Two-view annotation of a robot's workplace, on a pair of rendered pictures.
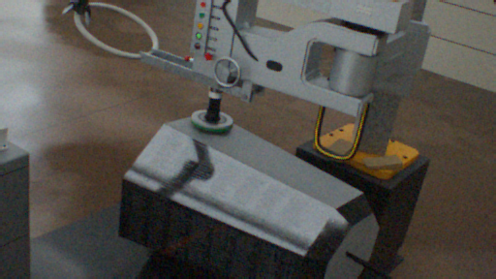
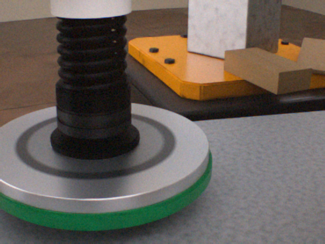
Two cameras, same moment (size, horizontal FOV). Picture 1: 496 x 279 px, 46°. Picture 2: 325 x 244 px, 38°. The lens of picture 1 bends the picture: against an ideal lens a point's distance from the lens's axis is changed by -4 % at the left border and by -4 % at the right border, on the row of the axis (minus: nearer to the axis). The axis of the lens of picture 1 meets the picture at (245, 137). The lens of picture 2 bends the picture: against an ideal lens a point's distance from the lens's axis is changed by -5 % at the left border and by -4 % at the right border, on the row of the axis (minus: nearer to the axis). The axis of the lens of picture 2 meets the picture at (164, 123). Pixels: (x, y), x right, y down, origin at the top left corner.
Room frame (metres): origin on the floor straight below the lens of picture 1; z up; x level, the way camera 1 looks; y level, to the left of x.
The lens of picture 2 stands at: (2.55, 0.48, 1.10)
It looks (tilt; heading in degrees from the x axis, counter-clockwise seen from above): 22 degrees down; 305
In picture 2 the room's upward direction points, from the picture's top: 1 degrees clockwise
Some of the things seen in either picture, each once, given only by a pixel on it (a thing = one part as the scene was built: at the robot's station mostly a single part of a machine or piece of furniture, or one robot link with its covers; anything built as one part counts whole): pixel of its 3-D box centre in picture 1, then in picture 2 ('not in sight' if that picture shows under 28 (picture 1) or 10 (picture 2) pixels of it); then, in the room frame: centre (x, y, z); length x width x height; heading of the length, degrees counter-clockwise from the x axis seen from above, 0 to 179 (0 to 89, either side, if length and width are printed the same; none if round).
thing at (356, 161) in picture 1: (366, 148); (233, 57); (3.16, -0.70, 0.76); 0.49 x 0.49 x 0.05; 56
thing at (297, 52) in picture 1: (295, 61); not in sight; (2.67, -0.17, 1.34); 0.74 x 0.23 x 0.49; 66
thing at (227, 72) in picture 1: (230, 71); not in sight; (2.68, 0.12, 1.23); 0.15 x 0.10 x 0.15; 66
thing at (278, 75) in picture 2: (340, 150); (266, 68); (2.98, -0.52, 0.81); 0.20 x 0.10 x 0.05; 154
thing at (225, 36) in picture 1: (239, 40); not in sight; (2.81, 0.11, 1.36); 0.36 x 0.22 x 0.45; 66
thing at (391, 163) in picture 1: (382, 161); (317, 55); (2.93, -0.75, 0.80); 0.20 x 0.10 x 0.05; 105
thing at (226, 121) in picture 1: (212, 118); (95, 146); (2.84, 0.18, 0.91); 0.21 x 0.21 x 0.01
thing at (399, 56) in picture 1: (384, 48); not in sight; (2.98, -0.62, 1.40); 0.74 x 0.34 x 0.25; 154
